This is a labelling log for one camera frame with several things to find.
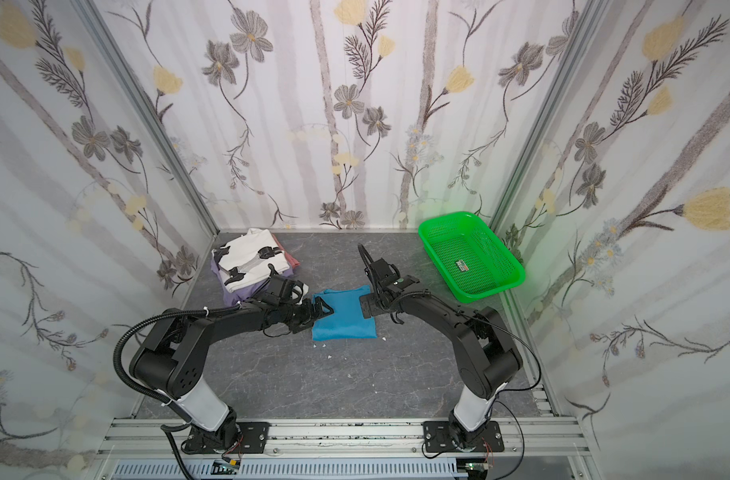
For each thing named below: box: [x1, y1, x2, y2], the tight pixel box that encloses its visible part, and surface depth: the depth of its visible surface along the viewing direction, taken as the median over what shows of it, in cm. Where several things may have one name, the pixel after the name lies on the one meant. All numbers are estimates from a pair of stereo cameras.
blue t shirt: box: [312, 285, 377, 341], surface depth 91 cm
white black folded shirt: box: [212, 228, 290, 293], surface depth 106 cm
